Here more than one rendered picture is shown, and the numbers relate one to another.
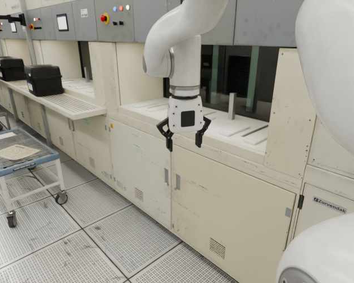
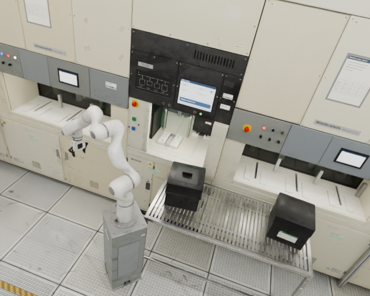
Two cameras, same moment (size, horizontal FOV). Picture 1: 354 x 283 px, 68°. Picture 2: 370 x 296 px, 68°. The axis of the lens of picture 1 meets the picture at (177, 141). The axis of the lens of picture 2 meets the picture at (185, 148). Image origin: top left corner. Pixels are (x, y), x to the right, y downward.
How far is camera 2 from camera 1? 1.66 m
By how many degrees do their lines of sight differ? 34
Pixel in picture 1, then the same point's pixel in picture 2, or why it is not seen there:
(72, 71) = not seen: outside the picture
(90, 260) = (17, 210)
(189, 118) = (80, 145)
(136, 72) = (18, 85)
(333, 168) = (135, 147)
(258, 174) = not seen: hidden behind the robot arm
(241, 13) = (92, 87)
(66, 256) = not seen: outside the picture
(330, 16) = (111, 154)
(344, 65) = (113, 161)
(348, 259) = (114, 184)
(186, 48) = not seen: hidden behind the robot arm
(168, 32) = (73, 129)
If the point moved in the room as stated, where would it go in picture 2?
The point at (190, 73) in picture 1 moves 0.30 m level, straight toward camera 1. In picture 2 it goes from (80, 133) to (87, 157)
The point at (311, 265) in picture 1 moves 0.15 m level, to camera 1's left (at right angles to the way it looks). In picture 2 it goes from (111, 186) to (87, 192)
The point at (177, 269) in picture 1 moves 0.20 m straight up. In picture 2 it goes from (74, 199) to (72, 187)
